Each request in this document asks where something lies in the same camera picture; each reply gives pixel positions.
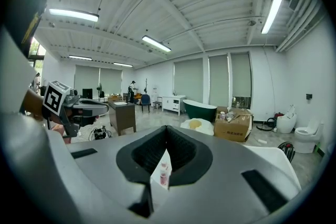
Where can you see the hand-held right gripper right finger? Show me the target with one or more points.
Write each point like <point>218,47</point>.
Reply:
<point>223,178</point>

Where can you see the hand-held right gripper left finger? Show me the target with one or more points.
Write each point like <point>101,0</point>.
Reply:
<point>105,165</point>

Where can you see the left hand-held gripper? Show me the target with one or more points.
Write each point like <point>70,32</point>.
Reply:
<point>53,98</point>

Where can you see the white floral lotion bottle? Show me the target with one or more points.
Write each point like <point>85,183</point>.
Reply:
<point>163,177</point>

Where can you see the person's left forearm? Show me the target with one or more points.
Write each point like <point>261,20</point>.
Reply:
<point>32,105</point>

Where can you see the green bathtub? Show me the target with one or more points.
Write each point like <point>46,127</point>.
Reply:
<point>199,110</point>

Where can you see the black speaker cabinet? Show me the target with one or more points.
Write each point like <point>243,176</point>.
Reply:
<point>87,93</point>

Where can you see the black standing fan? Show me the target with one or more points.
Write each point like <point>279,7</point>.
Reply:
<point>99,89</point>

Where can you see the grey window blind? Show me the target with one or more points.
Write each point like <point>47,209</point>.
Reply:
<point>87,78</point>
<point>111,81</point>
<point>219,81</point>
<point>188,81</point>
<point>241,76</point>

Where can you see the brown wooden desk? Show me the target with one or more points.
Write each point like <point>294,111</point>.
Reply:
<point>123,118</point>

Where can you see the blue chair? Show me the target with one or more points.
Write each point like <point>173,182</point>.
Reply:
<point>145,101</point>

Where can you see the ceiling light bar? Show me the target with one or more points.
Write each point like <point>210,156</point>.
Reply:
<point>73,14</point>
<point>156,43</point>
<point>271,14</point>
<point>80,57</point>
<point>123,64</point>

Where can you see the black coat rack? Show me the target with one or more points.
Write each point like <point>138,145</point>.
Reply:
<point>146,86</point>

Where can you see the open cardboard box with bottles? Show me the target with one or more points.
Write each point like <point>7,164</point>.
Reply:
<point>233,124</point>

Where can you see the egg-shaped cushion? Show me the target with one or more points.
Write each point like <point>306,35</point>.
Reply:
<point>195,124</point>

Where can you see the white water dispenser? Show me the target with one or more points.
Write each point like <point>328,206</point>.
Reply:
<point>156,94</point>

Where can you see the small white stool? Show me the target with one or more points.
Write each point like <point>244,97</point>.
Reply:
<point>157,104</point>

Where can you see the white cabinet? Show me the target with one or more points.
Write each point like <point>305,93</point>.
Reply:
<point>173,103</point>

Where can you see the red vacuum cleaner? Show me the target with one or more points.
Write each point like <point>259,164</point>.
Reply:
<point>278,115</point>

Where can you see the white rounded toilet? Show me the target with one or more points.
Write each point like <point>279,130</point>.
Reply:
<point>286,120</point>

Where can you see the black wall box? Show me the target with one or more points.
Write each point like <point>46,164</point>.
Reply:
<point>309,96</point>

